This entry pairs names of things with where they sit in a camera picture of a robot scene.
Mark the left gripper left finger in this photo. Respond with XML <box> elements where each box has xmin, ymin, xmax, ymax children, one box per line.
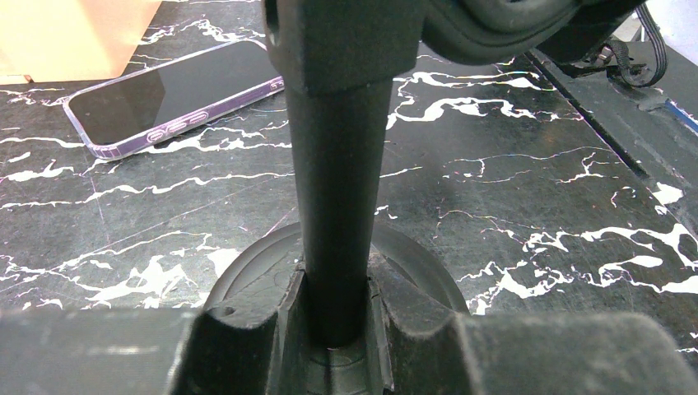
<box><xmin>1</xmin><ymin>268</ymin><xmax>304</xmax><ymax>394</ymax></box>

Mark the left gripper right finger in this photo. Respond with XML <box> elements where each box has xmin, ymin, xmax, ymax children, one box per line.
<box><xmin>370</xmin><ymin>264</ymin><xmax>697</xmax><ymax>394</ymax></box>

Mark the purple back magsafe phone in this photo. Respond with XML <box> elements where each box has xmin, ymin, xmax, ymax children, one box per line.
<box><xmin>63</xmin><ymin>40</ymin><xmax>285</xmax><ymax>161</ymax></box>

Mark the black round base phone stand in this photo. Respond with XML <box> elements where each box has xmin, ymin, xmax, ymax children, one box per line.
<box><xmin>204</xmin><ymin>0</ymin><xmax>650</xmax><ymax>350</ymax></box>

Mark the orange desk file organizer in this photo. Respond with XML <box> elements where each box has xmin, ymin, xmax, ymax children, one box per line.
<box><xmin>1</xmin><ymin>1</ymin><xmax>160</xmax><ymax>85</ymax></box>

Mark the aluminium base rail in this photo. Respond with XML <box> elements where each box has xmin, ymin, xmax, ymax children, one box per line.
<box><xmin>528</xmin><ymin>49</ymin><xmax>697</xmax><ymax>235</ymax></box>

